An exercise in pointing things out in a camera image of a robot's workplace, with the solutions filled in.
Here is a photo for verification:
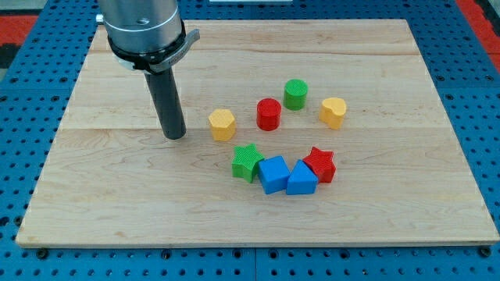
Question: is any red cylinder block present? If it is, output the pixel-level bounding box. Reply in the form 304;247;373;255
256;98;281;131

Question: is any green star block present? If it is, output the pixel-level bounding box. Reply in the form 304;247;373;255
231;143;265;183

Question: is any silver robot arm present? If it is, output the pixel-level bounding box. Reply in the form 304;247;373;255
98;0;200;140

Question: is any yellow hexagon block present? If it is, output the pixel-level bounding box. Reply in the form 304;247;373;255
209;108;236;141

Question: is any red star block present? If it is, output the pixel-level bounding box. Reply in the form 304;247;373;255
302;147;336;183

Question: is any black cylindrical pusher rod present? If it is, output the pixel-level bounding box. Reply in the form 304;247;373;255
145;69;186;140

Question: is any blue triangle block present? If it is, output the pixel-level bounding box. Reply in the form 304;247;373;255
286;160;318;195

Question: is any blue cube block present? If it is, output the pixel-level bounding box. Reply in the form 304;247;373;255
258;155;291;194

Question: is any wooden board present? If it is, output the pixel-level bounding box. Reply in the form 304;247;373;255
16;20;499;248

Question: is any yellow heart block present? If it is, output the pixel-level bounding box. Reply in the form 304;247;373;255
319;98;347;130

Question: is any green cylinder block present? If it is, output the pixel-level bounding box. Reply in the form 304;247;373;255
284;79;309;111

